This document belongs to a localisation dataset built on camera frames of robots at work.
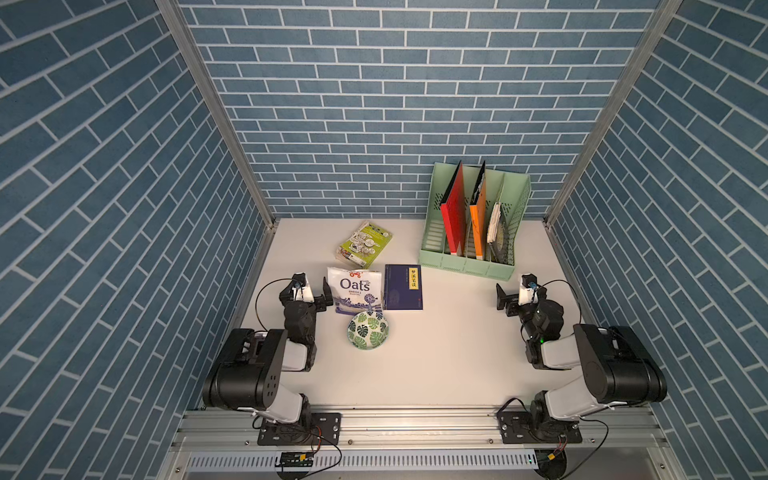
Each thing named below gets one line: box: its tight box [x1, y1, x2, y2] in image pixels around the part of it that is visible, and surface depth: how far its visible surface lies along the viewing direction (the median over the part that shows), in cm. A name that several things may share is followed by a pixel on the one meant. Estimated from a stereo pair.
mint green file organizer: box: [418, 162, 533, 281], surface depth 104 cm
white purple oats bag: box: [327, 267, 383, 315], surface depth 86 cm
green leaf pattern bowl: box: [347, 311, 389, 351], surface depth 91 cm
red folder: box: [440, 160, 467, 256], surface depth 90 cm
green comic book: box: [336, 221, 394, 269], surface depth 111 cm
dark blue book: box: [383, 264, 423, 311], surface depth 101 cm
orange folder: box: [469, 160, 487, 261], surface depth 93 cm
